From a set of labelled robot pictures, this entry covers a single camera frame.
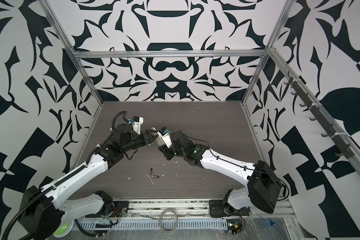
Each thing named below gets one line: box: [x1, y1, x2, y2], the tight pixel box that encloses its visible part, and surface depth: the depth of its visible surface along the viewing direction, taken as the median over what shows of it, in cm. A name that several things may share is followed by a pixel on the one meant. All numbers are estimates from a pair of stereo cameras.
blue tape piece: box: [266, 219, 277, 227], surface depth 69 cm
